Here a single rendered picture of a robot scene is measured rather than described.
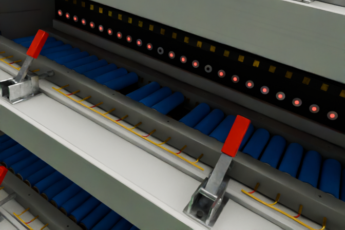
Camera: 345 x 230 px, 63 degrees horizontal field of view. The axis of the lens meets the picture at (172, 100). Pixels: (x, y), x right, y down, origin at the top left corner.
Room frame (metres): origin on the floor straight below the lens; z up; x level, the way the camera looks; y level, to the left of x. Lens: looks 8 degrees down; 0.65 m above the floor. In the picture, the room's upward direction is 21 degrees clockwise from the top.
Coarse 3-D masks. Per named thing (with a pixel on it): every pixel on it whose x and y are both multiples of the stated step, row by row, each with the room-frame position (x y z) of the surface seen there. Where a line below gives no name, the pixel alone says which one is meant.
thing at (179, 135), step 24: (0, 48) 0.43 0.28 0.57; (24, 48) 0.42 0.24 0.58; (72, 72) 0.38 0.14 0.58; (96, 96) 0.35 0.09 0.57; (120, 96) 0.34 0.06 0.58; (120, 120) 0.32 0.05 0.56; (144, 120) 0.31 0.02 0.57; (168, 120) 0.31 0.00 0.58; (192, 144) 0.29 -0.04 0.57; (216, 144) 0.29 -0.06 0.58; (240, 168) 0.27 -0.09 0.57; (264, 168) 0.26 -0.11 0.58; (264, 192) 0.26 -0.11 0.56; (288, 192) 0.25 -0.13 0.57; (312, 192) 0.25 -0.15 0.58; (288, 216) 0.23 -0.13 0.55; (312, 216) 0.24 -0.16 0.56; (336, 216) 0.23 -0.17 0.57
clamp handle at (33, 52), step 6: (42, 30) 0.35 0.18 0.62; (36, 36) 0.34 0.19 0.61; (42, 36) 0.34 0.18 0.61; (36, 42) 0.34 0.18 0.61; (42, 42) 0.34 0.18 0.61; (30, 48) 0.34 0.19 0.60; (36, 48) 0.34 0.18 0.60; (30, 54) 0.34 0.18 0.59; (36, 54) 0.34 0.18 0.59; (30, 60) 0.34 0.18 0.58; (24, 66) 0.34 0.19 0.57; (18, 72) 0.34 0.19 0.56; (24, 72) 0.33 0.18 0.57; (18, 78) 0.33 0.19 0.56
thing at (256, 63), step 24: (72, 0) 0.49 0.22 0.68; (72, 24) 0.51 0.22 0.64; (96, 24) 0.48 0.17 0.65; (120, 24) 0.46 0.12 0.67; (144, 24) 0.43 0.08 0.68; (144, 48) 0.44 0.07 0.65; (168, 48) 0.42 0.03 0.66; (192, 48) 0.40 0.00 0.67; (216, 48) 0.38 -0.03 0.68; (216, 72) 0.39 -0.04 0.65; (240, 72) 0.38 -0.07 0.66; (264, 72) 0.36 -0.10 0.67; (288, 72) 0.34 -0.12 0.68; (264, 96) 0.37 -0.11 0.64; (288, 96) 0.35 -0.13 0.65; (312, 96) 0.34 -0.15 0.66; (336, 96) 0.33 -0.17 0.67; (336, 120) 0.33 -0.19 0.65
